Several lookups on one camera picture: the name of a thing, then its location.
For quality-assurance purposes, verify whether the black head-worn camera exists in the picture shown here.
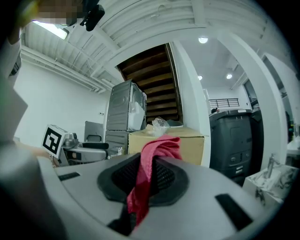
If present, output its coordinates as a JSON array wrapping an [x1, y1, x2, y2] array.
[[79, 4, 105, 32]]

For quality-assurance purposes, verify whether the grey flat panel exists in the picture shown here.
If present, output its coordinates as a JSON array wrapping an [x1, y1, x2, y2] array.
[[84, 120, 104, 143]]

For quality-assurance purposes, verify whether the clear plastic bag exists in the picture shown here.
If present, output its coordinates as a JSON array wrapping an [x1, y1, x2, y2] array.
[[151, 116, 170, 137]]

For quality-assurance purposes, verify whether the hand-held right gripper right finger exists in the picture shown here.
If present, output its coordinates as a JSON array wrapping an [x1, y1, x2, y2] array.
[[130, 154, 283, 240]]

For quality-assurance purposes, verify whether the black metal railing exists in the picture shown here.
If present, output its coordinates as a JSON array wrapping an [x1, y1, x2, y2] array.
[[208, 98, 239, 109]]

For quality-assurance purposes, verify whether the marble sink basin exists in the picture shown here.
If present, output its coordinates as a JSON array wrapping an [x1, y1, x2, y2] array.
[[242, 164, 300, 208]]

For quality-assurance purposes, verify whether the rectangular ceiling light panel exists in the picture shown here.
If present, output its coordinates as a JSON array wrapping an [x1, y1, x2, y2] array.
[[32, 20, 70, 40]]

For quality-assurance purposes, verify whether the person's white shirt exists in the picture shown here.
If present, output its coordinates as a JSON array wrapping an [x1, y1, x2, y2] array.
[[0, 22, 29, 143]]

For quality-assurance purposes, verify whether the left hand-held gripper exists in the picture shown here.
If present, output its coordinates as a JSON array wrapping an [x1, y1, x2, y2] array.
[[41, 124, 110, 167]]

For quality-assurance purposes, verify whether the black office printer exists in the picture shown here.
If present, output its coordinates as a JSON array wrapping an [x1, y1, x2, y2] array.
[[208, 108, 264, 187]]

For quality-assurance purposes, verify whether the wooden staircase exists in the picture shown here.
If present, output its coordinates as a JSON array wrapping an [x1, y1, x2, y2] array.
[[116, 43, 184, 125]]

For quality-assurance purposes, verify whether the pink cloth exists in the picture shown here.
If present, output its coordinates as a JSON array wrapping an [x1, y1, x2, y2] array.
[[126, 135, 182, 227]]

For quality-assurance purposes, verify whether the large grey metal appliance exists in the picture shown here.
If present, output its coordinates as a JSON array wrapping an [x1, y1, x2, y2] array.
[[106, 79, 148, 132]]

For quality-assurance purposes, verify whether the person's left forearm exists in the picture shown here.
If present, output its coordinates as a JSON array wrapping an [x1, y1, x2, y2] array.
[[13, 142, 51, 160]]

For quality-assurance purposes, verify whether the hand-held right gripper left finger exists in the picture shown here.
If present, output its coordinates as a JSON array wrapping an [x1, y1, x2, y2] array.
[[37, 151, 142, 237]]

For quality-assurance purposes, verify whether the cardboard box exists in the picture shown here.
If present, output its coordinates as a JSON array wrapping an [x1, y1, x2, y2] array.
[[127, 124, 210, 167]]

